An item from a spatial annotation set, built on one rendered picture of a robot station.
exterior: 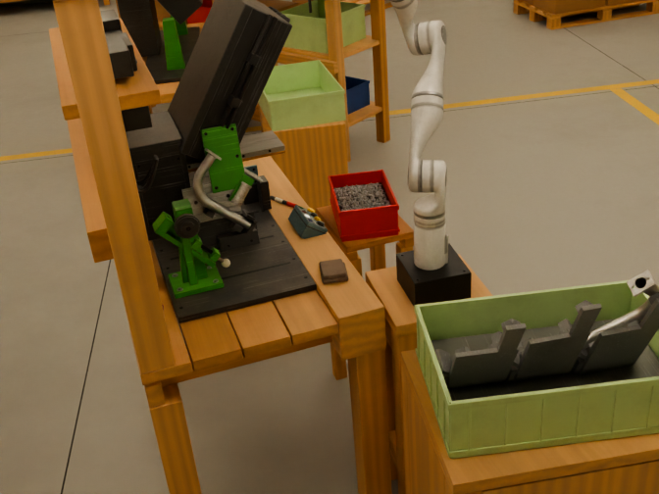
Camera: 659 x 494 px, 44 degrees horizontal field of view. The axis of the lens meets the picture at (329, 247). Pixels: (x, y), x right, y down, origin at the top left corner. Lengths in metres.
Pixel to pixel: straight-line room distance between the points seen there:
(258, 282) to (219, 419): 1.04
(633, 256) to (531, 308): 2.17
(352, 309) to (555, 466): 0.71
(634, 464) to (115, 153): 1.41
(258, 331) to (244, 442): 1.04
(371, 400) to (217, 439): 0.97
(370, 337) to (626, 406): 0.74
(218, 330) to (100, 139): 0.70
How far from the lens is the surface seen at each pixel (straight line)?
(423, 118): 2.31
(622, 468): 2.10
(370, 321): 2.33
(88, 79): 1.88
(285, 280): 2.48
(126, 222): 2.00
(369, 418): 2.55
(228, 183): 2.69
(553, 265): 4.29
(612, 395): 2.01
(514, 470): 1.99
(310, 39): 5.37
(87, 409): 3.63
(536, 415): 1.98
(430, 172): 2.26
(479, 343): 2.26
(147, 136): 2.76
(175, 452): 2.41
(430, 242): 2.35
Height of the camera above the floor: 2.19
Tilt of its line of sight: 29 degrees down
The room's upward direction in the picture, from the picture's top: 5 degrees counter-clockwise
